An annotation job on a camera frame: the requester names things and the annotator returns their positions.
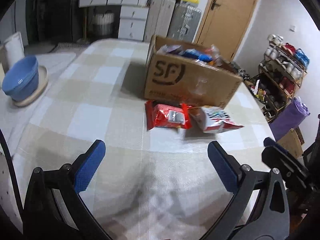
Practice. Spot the beige suitcase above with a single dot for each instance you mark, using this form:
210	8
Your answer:
159	18

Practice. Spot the white trash bin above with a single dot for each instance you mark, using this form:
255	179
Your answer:
13	49

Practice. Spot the silver grey snack bag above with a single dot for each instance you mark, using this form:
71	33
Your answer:
170	49

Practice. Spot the red small snack pack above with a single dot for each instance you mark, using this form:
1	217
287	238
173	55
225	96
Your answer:
159	114

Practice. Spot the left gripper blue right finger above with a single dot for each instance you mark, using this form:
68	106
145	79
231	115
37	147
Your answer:
226	167

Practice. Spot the shoe rack with shoes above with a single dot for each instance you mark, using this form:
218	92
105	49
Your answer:
280	76

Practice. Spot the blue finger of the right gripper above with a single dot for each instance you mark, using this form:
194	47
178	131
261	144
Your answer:
293	173
268	142

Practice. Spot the silver suitcase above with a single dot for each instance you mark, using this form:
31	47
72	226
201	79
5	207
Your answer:
184	22

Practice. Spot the checked tablecloth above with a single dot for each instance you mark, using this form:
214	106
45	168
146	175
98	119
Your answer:
151	184

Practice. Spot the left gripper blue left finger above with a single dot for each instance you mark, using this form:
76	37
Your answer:
87	164

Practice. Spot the blue stacked bowls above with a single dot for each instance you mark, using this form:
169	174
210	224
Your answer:
22	79

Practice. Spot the bread roll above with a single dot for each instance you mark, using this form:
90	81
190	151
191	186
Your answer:
214	52

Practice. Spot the purple bag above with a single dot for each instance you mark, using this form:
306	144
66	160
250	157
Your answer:
290	118

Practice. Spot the wooden door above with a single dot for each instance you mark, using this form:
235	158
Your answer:
224	24

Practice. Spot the white drawer desk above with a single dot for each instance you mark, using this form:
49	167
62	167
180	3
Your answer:
133	16

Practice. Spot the SF cardboard box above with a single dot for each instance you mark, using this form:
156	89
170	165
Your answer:
173	78

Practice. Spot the woven laundry basket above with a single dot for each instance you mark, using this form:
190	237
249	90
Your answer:
103	25

